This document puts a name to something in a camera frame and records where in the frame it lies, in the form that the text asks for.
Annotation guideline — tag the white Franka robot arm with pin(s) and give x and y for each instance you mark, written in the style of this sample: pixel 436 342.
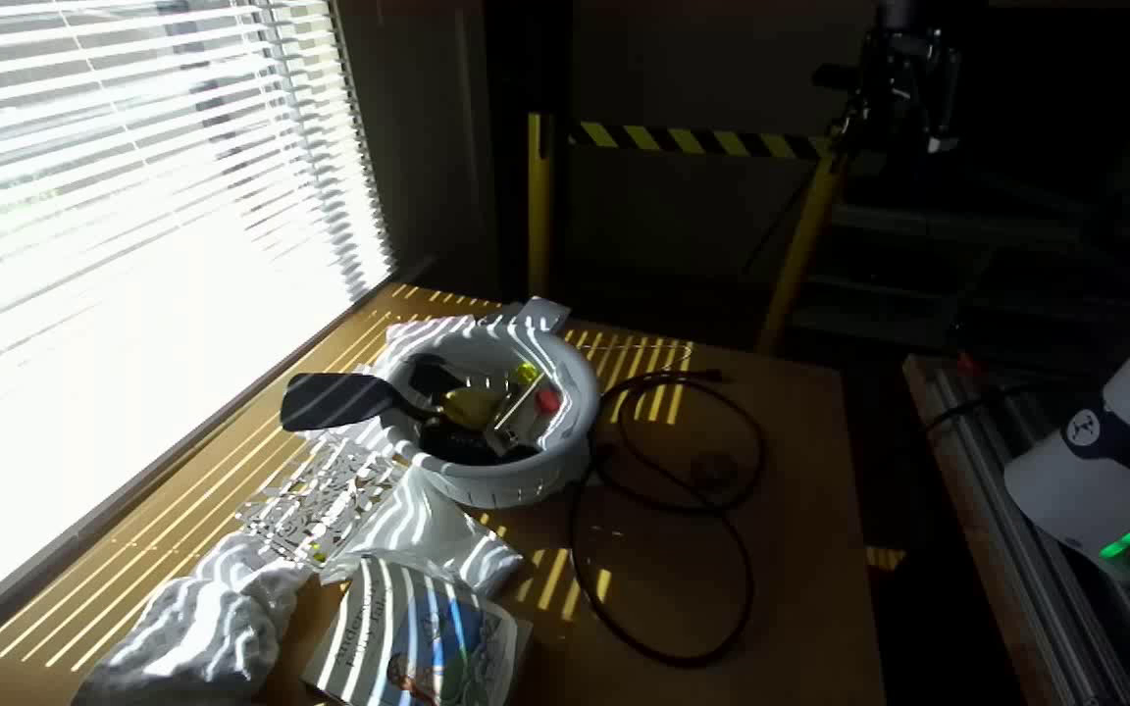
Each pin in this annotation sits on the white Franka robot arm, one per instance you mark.
pixel 1116 458

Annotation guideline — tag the white round perforated bin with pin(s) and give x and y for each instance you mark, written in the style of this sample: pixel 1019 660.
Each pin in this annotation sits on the white round perforated bin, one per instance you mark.
pixel 513 481

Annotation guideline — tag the yellow item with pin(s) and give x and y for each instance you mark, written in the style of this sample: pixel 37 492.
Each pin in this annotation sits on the yellow item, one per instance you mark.
pixel 473 405

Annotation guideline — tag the small black item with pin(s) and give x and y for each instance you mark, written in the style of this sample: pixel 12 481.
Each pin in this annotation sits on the small black item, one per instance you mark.
pixel 428 379

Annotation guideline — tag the yellow black striped barrier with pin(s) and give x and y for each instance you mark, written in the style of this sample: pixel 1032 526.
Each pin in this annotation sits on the yellow black striped barrier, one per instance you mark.
pixel 669 141

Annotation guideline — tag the black flat paddle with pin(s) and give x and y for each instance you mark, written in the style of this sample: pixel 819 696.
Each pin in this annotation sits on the black flat paddle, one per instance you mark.
pixel 330 402

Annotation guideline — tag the white patterned sheet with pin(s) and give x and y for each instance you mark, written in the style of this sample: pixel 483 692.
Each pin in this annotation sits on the white patterned sheet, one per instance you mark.
pixel 325 496

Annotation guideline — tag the colourful printed bag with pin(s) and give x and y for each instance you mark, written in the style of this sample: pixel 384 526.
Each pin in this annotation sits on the colourful printed bag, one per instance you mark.
pixel 423 643

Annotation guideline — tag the crumpled white towel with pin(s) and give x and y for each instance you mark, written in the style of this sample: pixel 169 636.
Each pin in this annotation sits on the crumpled white towel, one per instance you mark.
pixel 205 631

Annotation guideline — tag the white window blinds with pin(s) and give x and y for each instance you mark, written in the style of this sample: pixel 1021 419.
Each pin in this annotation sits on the white window blinds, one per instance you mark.
pixel 134 198

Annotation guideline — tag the camera on tripod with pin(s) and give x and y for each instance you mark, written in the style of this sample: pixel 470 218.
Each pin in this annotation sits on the camera on tripod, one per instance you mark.
pixel 904 74

